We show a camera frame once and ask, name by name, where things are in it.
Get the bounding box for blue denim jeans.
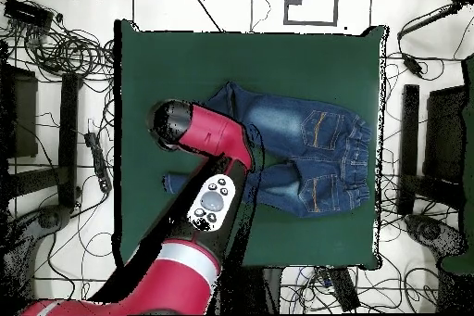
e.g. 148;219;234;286
162;81;372;219

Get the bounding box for dark flat panel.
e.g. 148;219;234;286
423;85;468;183
0;65;39;159

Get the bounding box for dark green table cloth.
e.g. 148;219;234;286
112;19;390;274

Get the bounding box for black power strip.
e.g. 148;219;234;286
83;132;113;194

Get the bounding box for black oblong device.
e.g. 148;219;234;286
328;267;360;311

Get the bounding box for black stand beam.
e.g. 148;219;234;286
57;72;81;209
397;83;421;216

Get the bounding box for grey round stand foot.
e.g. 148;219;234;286
405;213;466;258
34;205;72;231

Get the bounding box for black power adapter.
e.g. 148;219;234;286
401;52;425;78

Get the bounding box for black tube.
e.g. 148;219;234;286
397;2;462;39

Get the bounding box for black box device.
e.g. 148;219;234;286
3;0;55;30

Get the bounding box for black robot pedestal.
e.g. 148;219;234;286
218;266;283;315

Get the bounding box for tangled black cable bundle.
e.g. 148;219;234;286
21;22;116;83

